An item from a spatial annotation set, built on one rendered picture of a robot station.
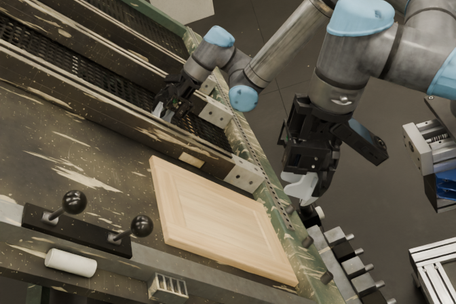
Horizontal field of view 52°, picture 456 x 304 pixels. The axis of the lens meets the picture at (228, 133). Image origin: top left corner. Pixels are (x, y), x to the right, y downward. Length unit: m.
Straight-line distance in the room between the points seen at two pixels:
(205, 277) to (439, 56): 0.61
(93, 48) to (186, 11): 3.52
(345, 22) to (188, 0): 4.47
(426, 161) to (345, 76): 0.80
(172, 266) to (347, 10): 0.58
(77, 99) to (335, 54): 0.78
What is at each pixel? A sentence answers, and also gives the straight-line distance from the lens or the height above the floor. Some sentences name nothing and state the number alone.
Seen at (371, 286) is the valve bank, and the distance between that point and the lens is 1.41.
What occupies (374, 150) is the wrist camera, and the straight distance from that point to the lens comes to 0.74.
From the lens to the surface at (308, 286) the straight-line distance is 1.27.
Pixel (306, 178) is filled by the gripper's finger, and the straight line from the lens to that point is 0.76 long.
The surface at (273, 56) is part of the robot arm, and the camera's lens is 1.17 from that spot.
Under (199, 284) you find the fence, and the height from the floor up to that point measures 1.20.
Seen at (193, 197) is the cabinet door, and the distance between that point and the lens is 1.24.
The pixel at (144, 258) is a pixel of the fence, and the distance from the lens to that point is 0.92.
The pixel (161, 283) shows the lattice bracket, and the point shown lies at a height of 1.27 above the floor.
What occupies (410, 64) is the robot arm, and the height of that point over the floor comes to 1.61.
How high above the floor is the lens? 1.96
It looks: 36 degrees down
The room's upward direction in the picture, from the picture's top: 22 degrees counter-clockwise
